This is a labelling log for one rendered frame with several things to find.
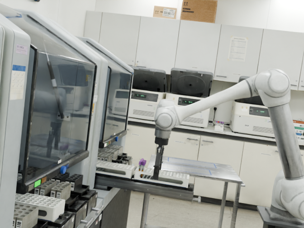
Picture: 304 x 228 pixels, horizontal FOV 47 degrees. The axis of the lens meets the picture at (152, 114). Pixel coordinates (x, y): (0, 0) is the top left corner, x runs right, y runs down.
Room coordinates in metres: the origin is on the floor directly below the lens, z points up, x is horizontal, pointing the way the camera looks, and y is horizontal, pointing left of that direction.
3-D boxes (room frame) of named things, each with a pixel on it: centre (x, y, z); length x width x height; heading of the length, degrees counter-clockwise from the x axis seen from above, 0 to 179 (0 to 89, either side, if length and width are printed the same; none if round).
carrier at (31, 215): (1.11, 0.36, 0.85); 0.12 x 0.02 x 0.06; 173
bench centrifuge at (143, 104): (4.57, 0.14, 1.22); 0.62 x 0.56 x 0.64; 171
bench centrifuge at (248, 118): (4.38, -1.29, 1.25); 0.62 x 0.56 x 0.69; 172
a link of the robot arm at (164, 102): (1.90, -0.07, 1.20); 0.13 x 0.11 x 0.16; 178
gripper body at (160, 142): (1.92, -0.07, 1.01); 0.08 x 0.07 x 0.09; 173
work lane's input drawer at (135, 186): (1.93, 0.03, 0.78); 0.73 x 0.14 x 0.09; 83
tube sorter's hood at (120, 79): (2.22, 0.45, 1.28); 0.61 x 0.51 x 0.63; 173
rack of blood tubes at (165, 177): (1.91, -0.10, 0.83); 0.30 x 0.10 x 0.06; 83
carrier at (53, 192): (1.41, 0.34, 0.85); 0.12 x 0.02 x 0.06; 172
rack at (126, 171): (1.95, 0.21, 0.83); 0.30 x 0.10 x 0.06; 83
